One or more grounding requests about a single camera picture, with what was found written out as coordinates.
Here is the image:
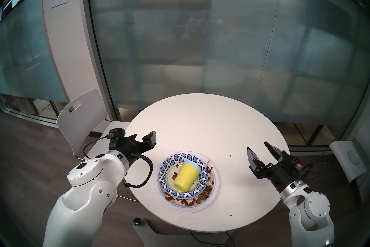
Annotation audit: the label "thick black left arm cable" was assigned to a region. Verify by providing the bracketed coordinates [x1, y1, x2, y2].
[123, 154, 153, 189]

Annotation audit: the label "arm cable orange plug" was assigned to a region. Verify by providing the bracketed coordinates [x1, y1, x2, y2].
[83, 128, 126, 160]
[292, 162, 321, 182]

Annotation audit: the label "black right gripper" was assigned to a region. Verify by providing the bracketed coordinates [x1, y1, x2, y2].
[246, 141, 300, 193]

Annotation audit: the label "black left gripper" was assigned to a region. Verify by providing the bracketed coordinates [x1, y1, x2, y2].
[111, 131, 157, 166]

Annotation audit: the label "grey chair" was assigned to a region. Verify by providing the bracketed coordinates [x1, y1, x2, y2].
[311, 139, 369, 209]

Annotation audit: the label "large white paper plate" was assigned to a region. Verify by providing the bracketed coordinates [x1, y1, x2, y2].
[155, 151, 220, 213]

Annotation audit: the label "pale green round disc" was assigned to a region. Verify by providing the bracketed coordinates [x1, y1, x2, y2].
[347, 149, 362, 166]

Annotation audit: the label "white plastic chair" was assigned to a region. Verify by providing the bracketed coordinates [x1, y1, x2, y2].
[56, 89, 139, 202]

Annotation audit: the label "light blue plastic cup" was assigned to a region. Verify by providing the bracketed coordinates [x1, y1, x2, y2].
[184, 158, 203, 173]

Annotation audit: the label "grey metal base frame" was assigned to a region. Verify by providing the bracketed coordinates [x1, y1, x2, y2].
[133, 217, 234, 247]

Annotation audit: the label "blue patterned paper plate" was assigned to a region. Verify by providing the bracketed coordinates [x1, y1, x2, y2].
[158, 153, 208, 199]

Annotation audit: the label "brown minced food leftovers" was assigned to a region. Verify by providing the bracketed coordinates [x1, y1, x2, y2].
[164, 167, 215, 206]

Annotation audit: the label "right arm cable orange plug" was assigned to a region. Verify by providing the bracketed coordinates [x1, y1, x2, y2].
[292, 162, 321, 182]

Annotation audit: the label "yellow plastic cup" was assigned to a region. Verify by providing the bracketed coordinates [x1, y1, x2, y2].
[173, 162, 201, 193]

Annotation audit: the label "left arm cable orange plug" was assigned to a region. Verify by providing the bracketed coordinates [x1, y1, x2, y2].
[83, 128, 126, 160]

